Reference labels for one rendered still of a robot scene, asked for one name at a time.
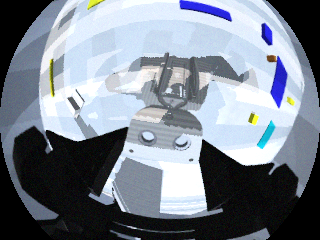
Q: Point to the small yellow block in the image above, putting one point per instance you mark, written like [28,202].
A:
[253,118]

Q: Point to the cyan flat plate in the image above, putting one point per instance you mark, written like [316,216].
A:
[267,134]

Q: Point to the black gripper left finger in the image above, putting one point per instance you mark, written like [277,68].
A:
[93,159]

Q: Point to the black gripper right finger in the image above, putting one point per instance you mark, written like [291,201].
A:
[223,177]

